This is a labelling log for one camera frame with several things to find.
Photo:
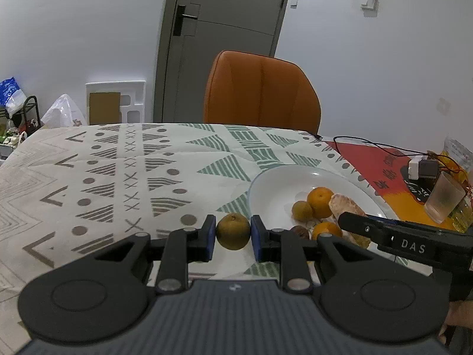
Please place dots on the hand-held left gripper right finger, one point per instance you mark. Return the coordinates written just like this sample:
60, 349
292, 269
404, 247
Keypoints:
257, 240

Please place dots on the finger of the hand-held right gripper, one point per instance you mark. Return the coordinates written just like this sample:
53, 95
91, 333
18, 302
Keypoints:
360, 226

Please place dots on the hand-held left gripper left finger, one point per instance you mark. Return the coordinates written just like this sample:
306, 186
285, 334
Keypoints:
211, 236

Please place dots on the small brownish green pear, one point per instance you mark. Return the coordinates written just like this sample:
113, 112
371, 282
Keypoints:
302, 210
232, 231

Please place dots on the large orange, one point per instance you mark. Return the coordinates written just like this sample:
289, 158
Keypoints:
320, 201

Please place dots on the white plate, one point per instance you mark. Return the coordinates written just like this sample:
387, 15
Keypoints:
281, 192

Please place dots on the person's right hand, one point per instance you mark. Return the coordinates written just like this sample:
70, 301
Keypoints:
460, 316

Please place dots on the small orange tangerine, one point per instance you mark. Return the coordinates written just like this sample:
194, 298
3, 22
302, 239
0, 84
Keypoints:
327, 230

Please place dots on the dark red date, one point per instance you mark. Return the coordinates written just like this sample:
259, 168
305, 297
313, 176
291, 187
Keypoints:
299, 232

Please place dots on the yellow translucent container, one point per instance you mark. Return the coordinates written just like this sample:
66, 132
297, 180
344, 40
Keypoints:
463, 216

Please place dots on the frosted plastic cup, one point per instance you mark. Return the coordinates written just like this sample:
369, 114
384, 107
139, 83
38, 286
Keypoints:
443, 199

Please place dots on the red mat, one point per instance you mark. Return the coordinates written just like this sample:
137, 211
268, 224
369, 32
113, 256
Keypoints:
366, 159

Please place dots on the white charger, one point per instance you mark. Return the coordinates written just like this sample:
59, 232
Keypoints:
421, 168

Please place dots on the yellow packet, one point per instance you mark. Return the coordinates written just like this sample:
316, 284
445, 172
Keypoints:
458, 151

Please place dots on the patterned tablecloth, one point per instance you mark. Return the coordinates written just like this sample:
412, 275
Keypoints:
111, 192

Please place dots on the orange chair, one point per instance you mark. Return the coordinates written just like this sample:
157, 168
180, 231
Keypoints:
258, 92

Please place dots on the white foam packaging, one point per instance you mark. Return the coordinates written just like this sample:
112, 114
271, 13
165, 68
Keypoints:
135, 100

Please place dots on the brown cardboard sheet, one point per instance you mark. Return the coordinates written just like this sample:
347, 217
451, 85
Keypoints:
104, 108

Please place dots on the grey door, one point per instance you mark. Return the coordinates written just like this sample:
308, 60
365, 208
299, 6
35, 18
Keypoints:
229, 44

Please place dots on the translucent plastic bag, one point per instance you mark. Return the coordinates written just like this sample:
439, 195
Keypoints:
62, 112

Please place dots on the black shoe rack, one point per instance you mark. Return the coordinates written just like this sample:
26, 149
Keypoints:
33, 112

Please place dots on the blue and white plastic bag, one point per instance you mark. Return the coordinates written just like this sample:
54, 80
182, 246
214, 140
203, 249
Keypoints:
11, 94

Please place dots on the white wall socket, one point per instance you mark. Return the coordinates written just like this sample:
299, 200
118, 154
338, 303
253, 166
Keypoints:
443, 104

